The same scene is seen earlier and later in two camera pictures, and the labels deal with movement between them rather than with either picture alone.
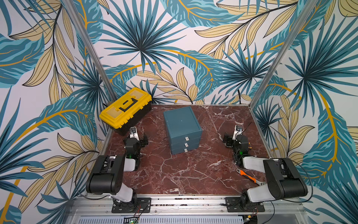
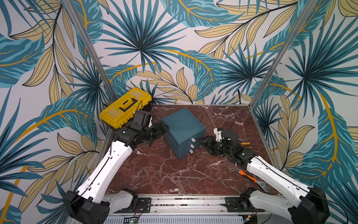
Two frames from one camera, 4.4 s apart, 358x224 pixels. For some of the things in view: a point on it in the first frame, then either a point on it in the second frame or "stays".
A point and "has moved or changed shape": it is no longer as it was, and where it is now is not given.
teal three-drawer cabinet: (183, 129) has moved or changed shape
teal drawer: (184, 144) has moved or changed shape
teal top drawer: (186, 137) → (192, 139)
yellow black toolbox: (129, 111) stays
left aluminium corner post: (89, 50) stays
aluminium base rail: (188, 209) stays
